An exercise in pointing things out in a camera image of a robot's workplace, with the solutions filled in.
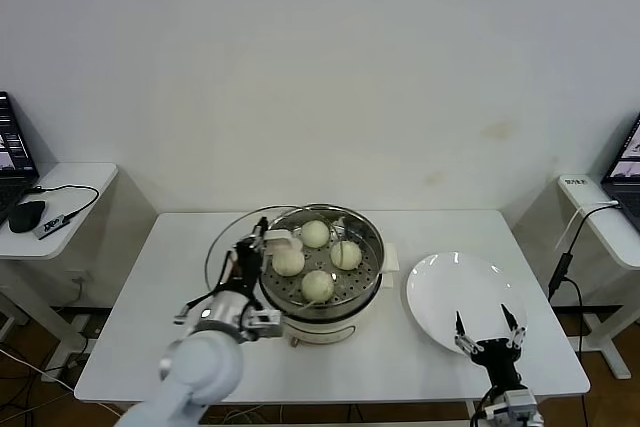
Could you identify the white side desk with label box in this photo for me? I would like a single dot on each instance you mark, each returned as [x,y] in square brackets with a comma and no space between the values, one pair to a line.
[615,242]

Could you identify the white steamed baozi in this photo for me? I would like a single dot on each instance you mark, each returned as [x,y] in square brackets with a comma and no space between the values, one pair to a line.
[347,256]
[318,287]
[289,264]
[315,234]

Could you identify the grey adapter with sticker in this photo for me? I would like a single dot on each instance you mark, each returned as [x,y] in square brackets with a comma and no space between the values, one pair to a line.
[50,227]

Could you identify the black laptop beside mouse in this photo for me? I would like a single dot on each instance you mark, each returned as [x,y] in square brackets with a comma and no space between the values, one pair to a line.
[12,137]

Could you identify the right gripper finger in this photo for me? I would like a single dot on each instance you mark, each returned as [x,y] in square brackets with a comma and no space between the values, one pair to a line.
[510,318]
[459,326]

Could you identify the round white plate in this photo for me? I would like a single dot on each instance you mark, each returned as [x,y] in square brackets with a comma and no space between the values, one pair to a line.
[450,297]

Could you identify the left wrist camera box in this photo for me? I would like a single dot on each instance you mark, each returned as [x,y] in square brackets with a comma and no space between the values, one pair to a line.
[262,322]

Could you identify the cream electric cooking pot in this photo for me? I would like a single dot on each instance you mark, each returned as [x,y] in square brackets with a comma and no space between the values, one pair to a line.
[320,332]

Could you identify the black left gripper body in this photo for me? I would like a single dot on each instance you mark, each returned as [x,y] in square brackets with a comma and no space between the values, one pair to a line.
[247,267]

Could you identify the perforated steel steamer basket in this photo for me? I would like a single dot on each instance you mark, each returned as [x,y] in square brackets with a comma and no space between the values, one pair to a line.
[370,247]

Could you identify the white wall socket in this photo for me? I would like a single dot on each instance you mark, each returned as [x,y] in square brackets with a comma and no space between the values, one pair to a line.
[82,278]

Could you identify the black laptop beside label box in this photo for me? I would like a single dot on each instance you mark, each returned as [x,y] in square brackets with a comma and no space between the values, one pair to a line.
[625,167]

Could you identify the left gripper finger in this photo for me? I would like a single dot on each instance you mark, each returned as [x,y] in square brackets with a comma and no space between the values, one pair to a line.
[259,234]
[227,269]

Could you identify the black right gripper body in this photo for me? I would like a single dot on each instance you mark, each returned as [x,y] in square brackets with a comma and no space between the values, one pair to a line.
[500,357]

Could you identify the black computer mouse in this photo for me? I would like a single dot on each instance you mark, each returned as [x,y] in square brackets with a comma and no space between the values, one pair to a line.
[27,217]

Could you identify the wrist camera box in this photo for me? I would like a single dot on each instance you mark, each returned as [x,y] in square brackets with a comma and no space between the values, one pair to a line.
[517,401]
[262,322]

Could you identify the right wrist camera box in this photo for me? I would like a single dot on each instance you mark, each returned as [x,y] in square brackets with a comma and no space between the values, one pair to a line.
[517,401]

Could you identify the white side desk with mouse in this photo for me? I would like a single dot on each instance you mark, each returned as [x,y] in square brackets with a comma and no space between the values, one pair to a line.
[80,187]

